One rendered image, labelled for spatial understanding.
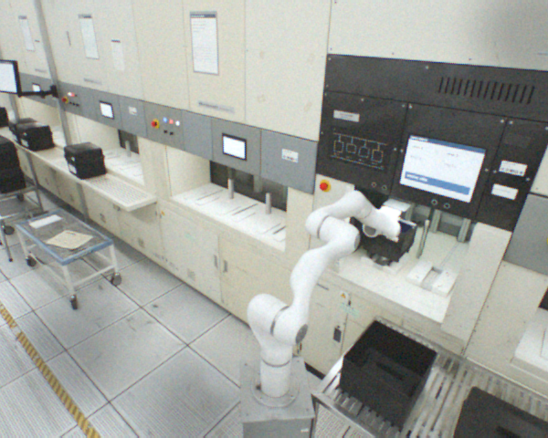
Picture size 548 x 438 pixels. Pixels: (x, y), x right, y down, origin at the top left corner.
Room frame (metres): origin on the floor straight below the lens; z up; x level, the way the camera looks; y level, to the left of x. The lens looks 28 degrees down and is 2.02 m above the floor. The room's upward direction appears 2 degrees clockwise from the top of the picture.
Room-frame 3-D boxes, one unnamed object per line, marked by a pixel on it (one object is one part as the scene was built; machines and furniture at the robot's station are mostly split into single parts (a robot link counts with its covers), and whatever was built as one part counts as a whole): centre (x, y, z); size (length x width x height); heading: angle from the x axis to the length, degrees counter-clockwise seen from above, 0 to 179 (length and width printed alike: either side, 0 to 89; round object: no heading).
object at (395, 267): (1.71, -0.65, 0.89); 0.22 x 0.21 x 0.04; 141
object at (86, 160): (3.09, 1.78, 0.93); 0.30 x 0.28 x 0.26; 49
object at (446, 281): (1.54, -0.86, 0.89); 0.22 x 0.21 x 0.04; 141
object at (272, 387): (0.94, -0.03, 0.85); 0.19 x 0.19 x 0.18
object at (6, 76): (3.28, 2.28, 1.59); 0.50 x 0.41 x 0.36; 141
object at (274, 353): (0.96, 0.00, 1.07); 0.19 x 0.12 x 0.24; 51
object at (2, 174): (3.45, 2.89, 0.59); 0.30 x 0.28 x 0.26; 51
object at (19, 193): (3.65, 3.12, 0.24); 0.94 x 0.53 x 0.48; 51
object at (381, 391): (0.97, -0.47, 0.85); 0.28 x 0.28 x 0.17; 51
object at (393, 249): (1.71, -0.65, 1.08); 0.24 x 0.20 x 0.32; 51
